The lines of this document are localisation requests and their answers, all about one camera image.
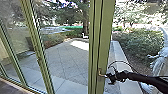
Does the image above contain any leafy tree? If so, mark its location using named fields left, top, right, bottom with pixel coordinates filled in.
left=33, top=0, right=91, bottom=38

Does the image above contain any green framed glass door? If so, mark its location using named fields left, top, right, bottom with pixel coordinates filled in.
left=95, top=0, right=168, bottom=94

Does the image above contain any pale outdoor bench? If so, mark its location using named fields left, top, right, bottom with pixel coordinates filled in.
left=81, top=32, right=90, bottom=40

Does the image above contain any reddish low shrub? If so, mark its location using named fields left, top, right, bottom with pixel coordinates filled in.
left=25, top=32, right=66, bottom=51

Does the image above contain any green framed glass window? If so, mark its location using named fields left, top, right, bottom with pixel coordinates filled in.
left=19, top=0, right=98, bottom=94
left=0, top=0, right=43, bottom=91
left=0, top=61, right=9, bottom=83

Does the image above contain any green hedge bush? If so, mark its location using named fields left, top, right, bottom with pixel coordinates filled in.
left=113, top=29, right=165, bottom=62

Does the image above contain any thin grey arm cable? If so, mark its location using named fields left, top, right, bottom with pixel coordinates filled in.
left=106, top=59, right=135, bottom=76

